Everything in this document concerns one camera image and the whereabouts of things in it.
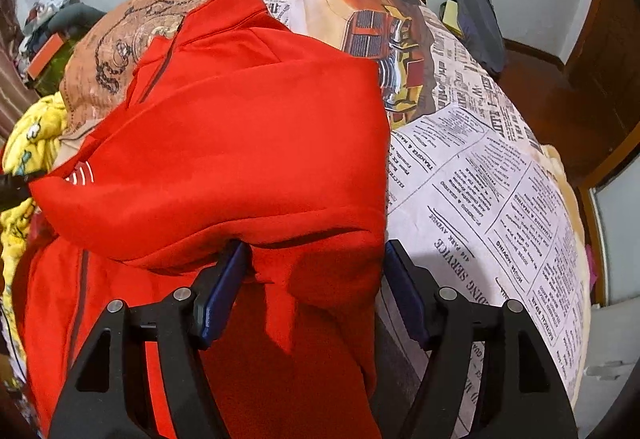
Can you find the newspaper print bed sheet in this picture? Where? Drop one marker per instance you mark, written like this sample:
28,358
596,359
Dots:
475,179

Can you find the yellow cartoon print blanket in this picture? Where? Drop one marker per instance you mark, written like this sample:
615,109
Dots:
30,129

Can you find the grey cloth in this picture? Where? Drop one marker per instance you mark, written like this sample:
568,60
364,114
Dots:
75,16

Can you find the wooden framed pale panel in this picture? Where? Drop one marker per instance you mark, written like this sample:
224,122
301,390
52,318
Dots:
592,229

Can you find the green cloth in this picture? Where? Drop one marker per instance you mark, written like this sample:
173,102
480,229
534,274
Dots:
60,69

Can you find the dark blue clothing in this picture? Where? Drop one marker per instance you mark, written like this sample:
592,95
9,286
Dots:
480,29

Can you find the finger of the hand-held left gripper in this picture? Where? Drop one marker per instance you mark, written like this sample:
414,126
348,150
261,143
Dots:
12,189

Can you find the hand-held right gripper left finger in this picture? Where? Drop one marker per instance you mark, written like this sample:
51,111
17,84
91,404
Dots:
222,291

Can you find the brown wooden door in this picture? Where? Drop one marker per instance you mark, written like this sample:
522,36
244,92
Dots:
610,29

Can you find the pale yellow cloth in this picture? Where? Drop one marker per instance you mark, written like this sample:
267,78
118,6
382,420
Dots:
451,14

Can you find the red box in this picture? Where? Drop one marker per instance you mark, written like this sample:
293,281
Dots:
45,56

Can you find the red jacket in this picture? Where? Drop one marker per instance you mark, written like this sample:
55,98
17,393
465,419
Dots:
240,129

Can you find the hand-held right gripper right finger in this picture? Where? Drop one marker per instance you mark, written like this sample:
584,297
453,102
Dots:
405,294

